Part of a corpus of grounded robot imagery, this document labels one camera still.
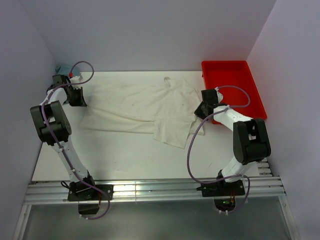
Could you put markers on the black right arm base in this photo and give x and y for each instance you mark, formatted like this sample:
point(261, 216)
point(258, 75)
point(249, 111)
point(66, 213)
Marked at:
point(229, 190)

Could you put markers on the teal folded cloth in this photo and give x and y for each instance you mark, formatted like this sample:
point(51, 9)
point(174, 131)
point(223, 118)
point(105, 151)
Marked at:
point(66, 69)

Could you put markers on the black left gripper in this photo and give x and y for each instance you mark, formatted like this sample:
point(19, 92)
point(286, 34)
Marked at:
point(81, 101)

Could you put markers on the aluminium rail frame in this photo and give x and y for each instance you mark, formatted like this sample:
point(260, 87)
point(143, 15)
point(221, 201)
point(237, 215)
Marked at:
point(52, 193)

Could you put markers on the white t shirt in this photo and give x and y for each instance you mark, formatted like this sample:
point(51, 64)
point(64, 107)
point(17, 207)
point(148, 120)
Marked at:
point(166, 110)

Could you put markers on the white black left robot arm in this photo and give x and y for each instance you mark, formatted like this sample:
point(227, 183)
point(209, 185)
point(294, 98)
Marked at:
point(54, 129)

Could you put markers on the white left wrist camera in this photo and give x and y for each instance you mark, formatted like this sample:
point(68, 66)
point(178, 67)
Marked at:
point(76, 79)

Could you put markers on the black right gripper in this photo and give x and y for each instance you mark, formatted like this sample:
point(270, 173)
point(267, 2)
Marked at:
point(199, 113)

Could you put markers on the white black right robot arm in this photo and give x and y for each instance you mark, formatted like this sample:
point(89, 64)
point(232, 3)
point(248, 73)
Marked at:
point(250, 140)

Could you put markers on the red plastic bin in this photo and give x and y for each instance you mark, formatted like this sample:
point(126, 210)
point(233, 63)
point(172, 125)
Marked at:
point(236, 85)

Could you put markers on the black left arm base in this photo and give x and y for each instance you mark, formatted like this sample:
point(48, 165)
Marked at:
point(89, 199)

